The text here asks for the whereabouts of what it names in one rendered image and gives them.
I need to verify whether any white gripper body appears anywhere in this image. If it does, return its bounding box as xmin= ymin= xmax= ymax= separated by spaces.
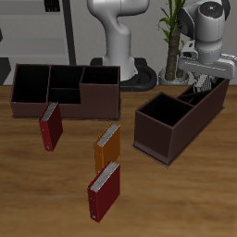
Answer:
xmin=178 ymin=53 xmax=237 ymax=80

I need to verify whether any striped book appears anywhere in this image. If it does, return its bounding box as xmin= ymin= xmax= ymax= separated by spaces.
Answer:
xmin=193 ymin=73 xmax=218 ymax=94

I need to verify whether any dark brown desk caddy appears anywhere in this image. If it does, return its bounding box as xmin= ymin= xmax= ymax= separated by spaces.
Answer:
xmin=131 ymin=77 xmax=231 ymax=168
xmin=9 ymin=63 xmax=121 ymax=121

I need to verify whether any orange book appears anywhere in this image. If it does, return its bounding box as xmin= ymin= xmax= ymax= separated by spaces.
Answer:
xmin=94 ymin=122 xmax=122 ymax=176

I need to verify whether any red book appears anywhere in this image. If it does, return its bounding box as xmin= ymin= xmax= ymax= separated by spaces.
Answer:
xmin=38 ymin=101 xmax=65 ymax=153
xmin=86 ymin=160 xmax=121 ymax=223

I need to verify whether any green pot plant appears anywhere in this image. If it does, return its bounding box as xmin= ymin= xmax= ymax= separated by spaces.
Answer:
xmin=157 ymin=0 xmax=188 ymax=81

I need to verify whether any white plant pot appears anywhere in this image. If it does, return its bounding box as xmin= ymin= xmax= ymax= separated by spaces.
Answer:
xmin=157 ymin=68 xmax=190 ymax=87

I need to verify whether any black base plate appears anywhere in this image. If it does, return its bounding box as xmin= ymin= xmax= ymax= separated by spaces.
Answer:
xmin=90 ymin=56 xmax=158 ymax=93

